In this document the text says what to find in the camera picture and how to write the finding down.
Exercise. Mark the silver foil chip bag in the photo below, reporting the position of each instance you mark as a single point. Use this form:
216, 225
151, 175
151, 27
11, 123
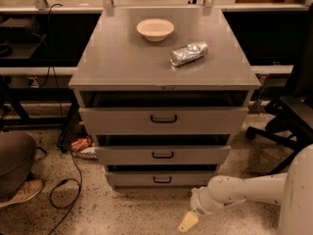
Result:
188, 53

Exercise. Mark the grey drawer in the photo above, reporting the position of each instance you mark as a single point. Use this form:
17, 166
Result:
130, 179
163, 121
162, 155

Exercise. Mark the orange snack packet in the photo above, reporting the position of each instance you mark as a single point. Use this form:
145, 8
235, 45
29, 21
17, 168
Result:
81, 144

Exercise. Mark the black office chair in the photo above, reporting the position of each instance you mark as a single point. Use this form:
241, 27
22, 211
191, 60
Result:
292, 125

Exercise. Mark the beige sneaker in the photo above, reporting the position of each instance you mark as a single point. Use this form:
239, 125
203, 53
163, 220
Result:
28, 191

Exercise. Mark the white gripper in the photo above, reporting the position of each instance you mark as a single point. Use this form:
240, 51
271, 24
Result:
198, 202

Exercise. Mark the black table frame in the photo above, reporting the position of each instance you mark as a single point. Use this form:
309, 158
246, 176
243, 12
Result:
37, 102

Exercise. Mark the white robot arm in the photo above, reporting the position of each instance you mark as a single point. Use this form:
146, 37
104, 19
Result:
291, 190

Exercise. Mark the grey metal drawer cabinet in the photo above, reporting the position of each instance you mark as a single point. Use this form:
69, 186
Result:
121, 69

